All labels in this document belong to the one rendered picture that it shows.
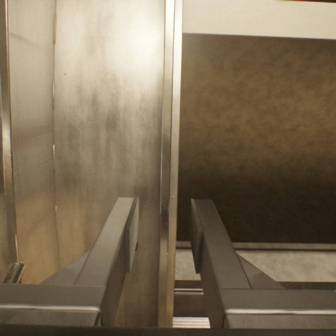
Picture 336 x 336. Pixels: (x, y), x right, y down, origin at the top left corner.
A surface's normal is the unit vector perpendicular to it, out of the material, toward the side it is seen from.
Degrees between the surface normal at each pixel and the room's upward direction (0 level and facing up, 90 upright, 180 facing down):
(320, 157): 10
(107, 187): 7
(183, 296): 85
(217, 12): 0
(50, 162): 90
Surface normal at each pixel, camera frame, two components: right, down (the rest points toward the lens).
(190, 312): 0.03, -0.99
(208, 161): 0.01, 0.03
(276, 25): 0.00, 0.26
